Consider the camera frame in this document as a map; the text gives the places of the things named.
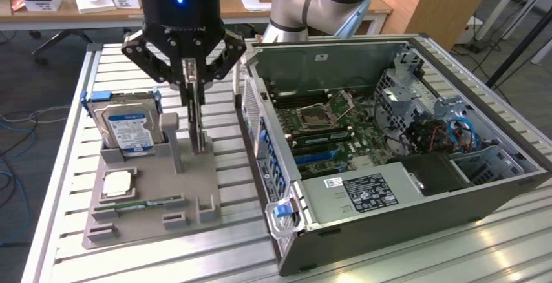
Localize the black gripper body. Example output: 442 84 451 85
135 0 225 59

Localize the green graphics card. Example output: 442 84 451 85
182 57 206 154

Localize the blue disk caddy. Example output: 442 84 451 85
79 88 165 125

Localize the white box with round insert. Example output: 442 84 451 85
73 0 115 14

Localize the black RAM slot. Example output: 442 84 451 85
274 96 327 103
274 101 330 109
271 90 326 98

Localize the black chair base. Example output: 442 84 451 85
29 30 94 66

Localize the wooden desk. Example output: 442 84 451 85
0 0 394 41

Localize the hard disk with blue label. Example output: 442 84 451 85
91 98 158 158

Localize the CPU socket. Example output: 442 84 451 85
294 103 335 132

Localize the white box with black lid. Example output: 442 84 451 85
18 0 63 12

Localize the metal socket cover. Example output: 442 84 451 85
327 89 359 118

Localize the RAM stick with dark chips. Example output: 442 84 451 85
291 127 355 145

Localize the black expansion slot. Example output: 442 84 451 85
291 144 335 155

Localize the blue expansion slot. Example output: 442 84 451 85
294 149 341 165

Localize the grey parts rack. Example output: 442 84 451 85
79 111 221 251

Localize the silver CPU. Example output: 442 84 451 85
101 171 133 197

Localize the green motherboard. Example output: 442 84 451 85
269 86 403 180

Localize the metal disk bay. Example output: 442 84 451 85
450 145 530 185
371 50 438 135

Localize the green RAM stick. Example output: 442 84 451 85
93 195 182 213

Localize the wooden cabinet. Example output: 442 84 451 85
369 0 506 51

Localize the blue case latch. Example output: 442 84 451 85
273 202 294 222

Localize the grey power supply unit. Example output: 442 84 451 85
299 162 427 225

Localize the small white cabinet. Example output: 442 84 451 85
455 14 485 47

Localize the grey open PC case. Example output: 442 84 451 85
230 33 552 277

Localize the black tripod leg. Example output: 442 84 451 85
485 1 552 89

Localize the grey floor cable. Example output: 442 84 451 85
0 105 71 129

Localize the blue floor cable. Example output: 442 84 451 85
0 158 33 248

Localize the red and black wire bundle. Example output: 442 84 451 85
406 120 457 154

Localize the blue wire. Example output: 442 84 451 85
445 117 482 151

